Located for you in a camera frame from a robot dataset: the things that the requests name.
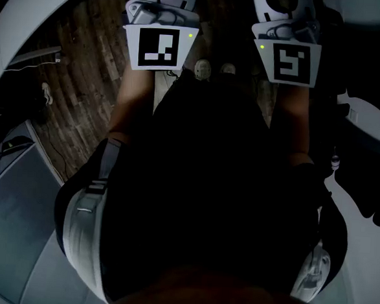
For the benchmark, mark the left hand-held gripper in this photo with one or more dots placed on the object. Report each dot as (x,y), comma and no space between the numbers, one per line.
(158,50)

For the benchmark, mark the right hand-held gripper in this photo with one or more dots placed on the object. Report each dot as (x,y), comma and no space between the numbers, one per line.
(291,64)

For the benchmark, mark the person's left forearm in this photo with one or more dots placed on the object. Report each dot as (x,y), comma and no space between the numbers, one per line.
(133,102)

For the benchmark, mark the person's right forearm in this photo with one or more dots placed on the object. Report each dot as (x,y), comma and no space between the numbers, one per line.
(291,122)

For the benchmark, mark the person's left white shoe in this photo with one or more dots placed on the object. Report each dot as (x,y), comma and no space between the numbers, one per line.
(203,69)

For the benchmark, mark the person's white shoe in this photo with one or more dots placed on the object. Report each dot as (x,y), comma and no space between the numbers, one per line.
(203,69)
(228,68)
(47,93)

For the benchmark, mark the person's right white shoe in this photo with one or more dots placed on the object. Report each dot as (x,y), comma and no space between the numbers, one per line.
(228,68)

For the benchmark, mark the white charger plug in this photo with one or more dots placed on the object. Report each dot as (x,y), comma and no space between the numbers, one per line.
(58,58)

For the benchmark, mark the grey table foot bar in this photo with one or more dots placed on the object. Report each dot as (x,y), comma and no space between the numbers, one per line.
(34,55)

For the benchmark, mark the small white striped tube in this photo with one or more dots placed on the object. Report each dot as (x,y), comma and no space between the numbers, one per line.
(335,162)

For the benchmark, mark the person's black shirt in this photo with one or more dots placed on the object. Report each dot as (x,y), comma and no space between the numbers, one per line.
(204,181)

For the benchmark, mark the dark grey desk mat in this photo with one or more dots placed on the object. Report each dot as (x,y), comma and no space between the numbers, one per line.
(14,207)

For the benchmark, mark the person's face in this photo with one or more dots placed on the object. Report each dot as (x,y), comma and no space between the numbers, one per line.
(225,300)

